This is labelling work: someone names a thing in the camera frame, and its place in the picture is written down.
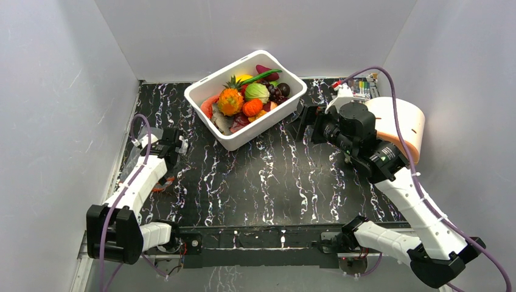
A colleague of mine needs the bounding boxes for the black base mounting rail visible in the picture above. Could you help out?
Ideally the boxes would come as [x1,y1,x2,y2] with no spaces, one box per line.
[78,220,442,270]

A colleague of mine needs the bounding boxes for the green toy cabbage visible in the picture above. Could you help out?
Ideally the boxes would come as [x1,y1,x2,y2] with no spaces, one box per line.
[245,83,270,104]

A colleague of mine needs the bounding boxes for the white cylindrical drum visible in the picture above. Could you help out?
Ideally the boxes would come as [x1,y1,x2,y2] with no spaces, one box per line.
[365,97,425,164]

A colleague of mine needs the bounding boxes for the dark red toy meat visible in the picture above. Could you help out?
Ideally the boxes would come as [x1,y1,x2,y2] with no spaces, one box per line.
[229,113,251,133]

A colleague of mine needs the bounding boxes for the grey toy fish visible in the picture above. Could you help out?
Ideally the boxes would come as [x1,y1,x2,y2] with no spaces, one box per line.
[211,103,234,136]

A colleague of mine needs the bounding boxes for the red toy slice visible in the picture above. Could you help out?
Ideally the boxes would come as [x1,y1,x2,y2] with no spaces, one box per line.
[200,95,219,120]

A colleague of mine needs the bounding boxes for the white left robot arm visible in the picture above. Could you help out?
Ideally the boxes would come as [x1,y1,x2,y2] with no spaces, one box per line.
[86,128,189,264]

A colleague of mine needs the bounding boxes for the dark toy grapes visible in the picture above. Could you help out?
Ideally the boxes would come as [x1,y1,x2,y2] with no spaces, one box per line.
[267,84,288,105]

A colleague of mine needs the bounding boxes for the white plastic food bin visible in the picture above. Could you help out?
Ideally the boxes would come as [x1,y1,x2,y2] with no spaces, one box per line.
[184,50,307,151]

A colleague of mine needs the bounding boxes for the clear zip top bag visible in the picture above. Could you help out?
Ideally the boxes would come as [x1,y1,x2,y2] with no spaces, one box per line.
[118,127,189,192]

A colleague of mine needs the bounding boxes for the purple toy sweet potato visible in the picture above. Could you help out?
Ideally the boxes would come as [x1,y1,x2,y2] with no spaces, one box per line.
[256,64,282,82]

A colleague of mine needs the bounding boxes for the orange toy tangerine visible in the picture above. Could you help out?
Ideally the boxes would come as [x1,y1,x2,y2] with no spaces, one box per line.
[242,99,263,117]

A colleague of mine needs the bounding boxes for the box of markers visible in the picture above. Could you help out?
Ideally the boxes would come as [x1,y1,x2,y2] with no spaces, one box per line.
[347,75,380,102]

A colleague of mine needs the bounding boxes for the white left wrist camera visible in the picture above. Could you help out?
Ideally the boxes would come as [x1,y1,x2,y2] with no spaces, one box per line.
[130,133,159,155]

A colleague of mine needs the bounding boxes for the green toy chili pepper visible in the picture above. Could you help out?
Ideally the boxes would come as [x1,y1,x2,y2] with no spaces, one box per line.
[239,69,282,85]

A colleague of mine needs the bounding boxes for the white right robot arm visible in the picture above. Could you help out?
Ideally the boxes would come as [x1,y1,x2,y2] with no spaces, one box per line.
[288,103,485,288]

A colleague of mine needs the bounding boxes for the yellow toy lemon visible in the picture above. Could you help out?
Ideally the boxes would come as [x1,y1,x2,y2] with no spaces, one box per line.
[235,74,253,82]

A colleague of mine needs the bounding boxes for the orange toy pineapple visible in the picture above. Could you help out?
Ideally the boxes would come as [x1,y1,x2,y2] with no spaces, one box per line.
[217,75,244,116]

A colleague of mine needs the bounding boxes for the dark toy plum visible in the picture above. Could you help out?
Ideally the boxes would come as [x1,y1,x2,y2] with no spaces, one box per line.
[276,83,291,97]

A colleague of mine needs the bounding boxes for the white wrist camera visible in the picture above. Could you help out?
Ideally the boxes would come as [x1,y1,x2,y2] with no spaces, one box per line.
[130,133,159,155]
[324,81,367,114]

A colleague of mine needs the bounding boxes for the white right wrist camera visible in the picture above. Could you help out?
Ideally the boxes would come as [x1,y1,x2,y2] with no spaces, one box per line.
[324,81,367,114]

